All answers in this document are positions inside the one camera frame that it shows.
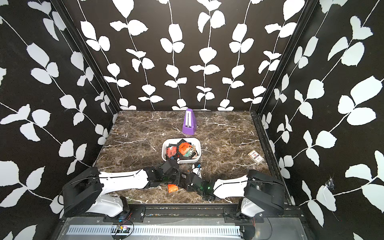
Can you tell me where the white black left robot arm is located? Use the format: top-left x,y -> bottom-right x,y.
62,160 -> 180,218

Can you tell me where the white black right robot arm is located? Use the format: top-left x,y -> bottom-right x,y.
180,168 -> 285,218

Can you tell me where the red round label tea bag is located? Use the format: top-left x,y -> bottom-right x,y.
165,146 -> 179,160

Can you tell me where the white plastic storage box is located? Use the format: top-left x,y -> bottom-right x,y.
162,138 -> 202,164

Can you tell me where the purple metronome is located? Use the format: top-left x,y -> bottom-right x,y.
182,108 -> 197,135

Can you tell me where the white perforated vent strip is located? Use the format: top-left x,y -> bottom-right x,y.
65,225 -> 243,238

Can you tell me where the black front mounting rail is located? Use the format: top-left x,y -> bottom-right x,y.
58,203 -> 305,227

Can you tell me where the small circuit board with wires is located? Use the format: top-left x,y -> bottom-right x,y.
111,225 -> 134,236

